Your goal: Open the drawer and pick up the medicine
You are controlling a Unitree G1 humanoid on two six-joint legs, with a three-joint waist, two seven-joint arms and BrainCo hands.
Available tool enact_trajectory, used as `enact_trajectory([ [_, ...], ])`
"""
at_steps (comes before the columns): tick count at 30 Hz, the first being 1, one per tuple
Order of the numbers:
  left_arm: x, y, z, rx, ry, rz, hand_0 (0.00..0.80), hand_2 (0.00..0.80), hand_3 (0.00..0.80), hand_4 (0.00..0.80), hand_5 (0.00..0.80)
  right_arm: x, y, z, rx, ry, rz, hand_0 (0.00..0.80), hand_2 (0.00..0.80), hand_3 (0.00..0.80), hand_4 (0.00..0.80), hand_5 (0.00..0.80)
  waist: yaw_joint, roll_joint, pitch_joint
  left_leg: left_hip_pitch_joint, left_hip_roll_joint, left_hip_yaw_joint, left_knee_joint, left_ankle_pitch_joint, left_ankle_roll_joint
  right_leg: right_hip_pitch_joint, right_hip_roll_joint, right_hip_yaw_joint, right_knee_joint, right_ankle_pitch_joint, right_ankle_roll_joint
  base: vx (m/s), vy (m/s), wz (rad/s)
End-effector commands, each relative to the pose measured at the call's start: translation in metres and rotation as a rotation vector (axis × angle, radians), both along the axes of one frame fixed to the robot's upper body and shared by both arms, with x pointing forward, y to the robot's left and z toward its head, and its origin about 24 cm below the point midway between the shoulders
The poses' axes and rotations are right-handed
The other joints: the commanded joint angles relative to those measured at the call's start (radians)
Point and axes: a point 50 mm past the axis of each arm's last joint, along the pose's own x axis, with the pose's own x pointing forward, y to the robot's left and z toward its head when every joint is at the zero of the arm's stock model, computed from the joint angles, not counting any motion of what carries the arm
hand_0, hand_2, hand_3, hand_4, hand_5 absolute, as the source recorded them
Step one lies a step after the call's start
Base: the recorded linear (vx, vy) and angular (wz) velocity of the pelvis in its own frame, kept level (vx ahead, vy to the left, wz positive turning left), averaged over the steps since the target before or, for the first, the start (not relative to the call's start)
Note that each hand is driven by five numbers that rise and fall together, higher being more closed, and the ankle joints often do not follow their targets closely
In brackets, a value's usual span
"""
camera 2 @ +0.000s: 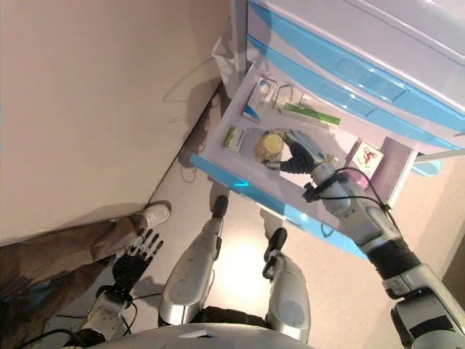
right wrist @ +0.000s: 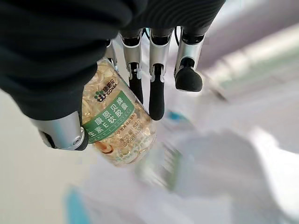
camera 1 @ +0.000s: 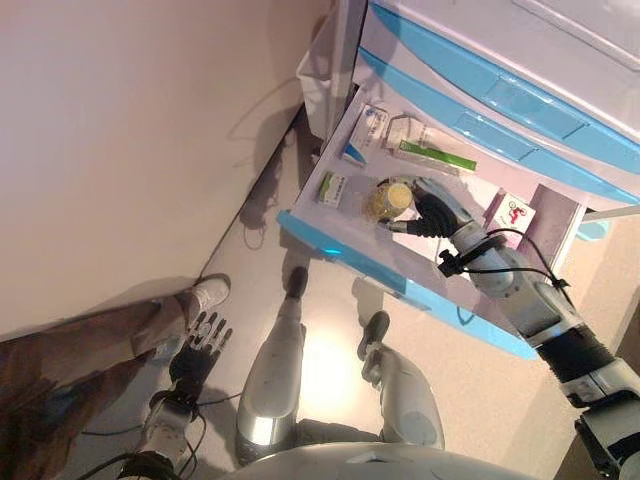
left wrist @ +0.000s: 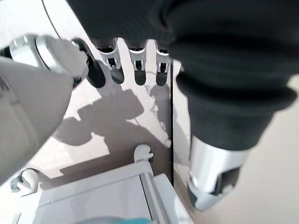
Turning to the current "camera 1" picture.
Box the silver robot leg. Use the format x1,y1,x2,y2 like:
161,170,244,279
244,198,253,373
234,265,309,464
358,310,447,452

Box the white blue medicine box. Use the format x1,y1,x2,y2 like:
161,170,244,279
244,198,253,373
341,103,392,166

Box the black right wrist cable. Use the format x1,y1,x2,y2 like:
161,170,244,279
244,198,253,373
439,227,572,292

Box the long green white box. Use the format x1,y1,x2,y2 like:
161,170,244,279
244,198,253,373
396,126,478,174

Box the purple pink medicine box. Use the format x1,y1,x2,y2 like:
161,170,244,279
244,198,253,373
486,186,539,252

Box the white drawer blue handle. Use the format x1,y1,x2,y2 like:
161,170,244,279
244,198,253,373
356,47,640,206
275,87,587,362
367,0,640,167

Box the clear plastic packet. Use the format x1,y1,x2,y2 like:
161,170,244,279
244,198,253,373
386,113,437,152

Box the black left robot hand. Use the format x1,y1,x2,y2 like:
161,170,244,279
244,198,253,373
168,308,236,398

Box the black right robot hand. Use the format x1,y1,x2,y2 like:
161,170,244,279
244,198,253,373
377,175,477,242

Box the silver left robot leg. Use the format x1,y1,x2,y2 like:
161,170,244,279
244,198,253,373
234,265,309,464

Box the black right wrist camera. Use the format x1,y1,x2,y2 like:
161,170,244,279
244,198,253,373
436,249,474,277

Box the yellow medicine bottle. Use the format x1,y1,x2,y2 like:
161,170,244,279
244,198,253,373
366,174,420,227

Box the person leg brown trousers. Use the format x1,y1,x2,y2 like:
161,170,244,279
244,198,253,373
0,291,202,480

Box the white sneaker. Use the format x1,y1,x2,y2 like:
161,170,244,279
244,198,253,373
190,273,233,311
151,336,185,365

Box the grey robot torso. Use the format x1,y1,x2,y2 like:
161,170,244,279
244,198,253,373
219,438,507,480

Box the small green white box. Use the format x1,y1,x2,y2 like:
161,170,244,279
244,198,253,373
315,170,349,208

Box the white side bin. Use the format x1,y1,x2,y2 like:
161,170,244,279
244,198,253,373
295,28,342,140

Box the silver right robot leg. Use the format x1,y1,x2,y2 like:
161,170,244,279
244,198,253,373
358,310,447,452

